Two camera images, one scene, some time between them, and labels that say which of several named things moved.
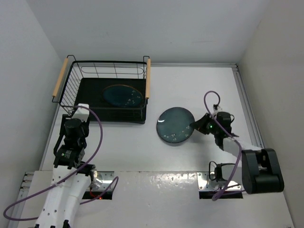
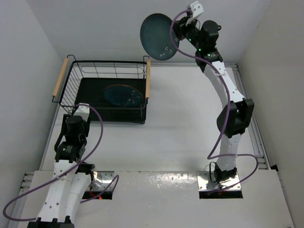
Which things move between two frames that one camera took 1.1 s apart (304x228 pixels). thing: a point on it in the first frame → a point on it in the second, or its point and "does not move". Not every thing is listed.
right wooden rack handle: x=147 y=88 does not move
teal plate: x=122 y=95 does not move
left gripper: x=64 y=116 does not move
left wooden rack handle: x=61 y=77 does not move
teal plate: x=173 y=125 → x=155 y=34
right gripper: x=199 y=125 → x=181 y=28
